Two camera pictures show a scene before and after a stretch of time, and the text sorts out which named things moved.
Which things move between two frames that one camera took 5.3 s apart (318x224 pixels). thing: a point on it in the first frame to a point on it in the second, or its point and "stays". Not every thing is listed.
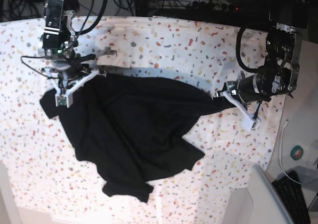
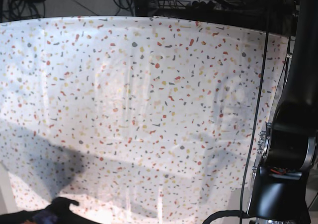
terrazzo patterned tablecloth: x=43 y=160 stays
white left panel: x=10 y=210 stays
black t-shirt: x=129 y=129 to x=60 y=206
